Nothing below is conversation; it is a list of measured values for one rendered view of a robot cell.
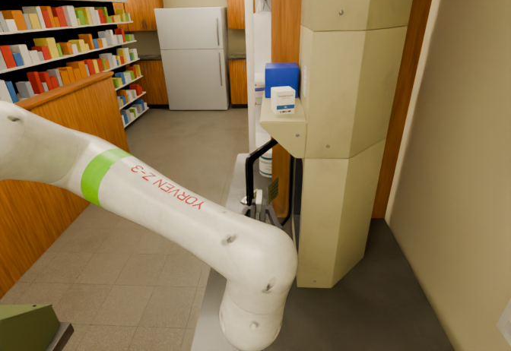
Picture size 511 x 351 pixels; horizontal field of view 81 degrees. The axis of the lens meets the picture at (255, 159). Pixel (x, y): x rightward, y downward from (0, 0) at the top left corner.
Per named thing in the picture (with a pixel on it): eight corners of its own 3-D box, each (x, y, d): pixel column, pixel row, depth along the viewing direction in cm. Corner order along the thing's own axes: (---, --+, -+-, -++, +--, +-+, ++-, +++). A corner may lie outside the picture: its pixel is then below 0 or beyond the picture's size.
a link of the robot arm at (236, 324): (211, 362, 49) (276, 371, 50) (217, 312, 44) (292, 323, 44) (223, 290, 62) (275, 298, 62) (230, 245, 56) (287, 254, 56)
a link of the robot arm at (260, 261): (147, 197, 65) (100, 222, 56) (147, 150, 60) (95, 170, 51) (299, 280, 51) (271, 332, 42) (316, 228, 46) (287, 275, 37)
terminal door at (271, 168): (290, 216, 123) (294, 124, 105) (251, 265, 100) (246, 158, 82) (289, 216, 123) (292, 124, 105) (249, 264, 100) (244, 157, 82)
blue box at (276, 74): (295, 90, 100) (296, 62, 96) (297, 98, 91) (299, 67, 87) (265, 90, 100) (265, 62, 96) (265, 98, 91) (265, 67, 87)
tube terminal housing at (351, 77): (351, 225, 125) (383, 23, 90) (375, 290, 96) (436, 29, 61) (291, 223, 126) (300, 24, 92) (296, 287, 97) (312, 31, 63)
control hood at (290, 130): (296, 118, 105) (297, 89, 101) (305, 159, 76) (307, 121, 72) (263, 118, 106) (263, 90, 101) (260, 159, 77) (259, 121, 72)
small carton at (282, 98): (288, 107, 82) (289, 86, 80) (294, 113, 78) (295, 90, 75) (271, 109, 81) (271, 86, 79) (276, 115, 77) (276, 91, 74)
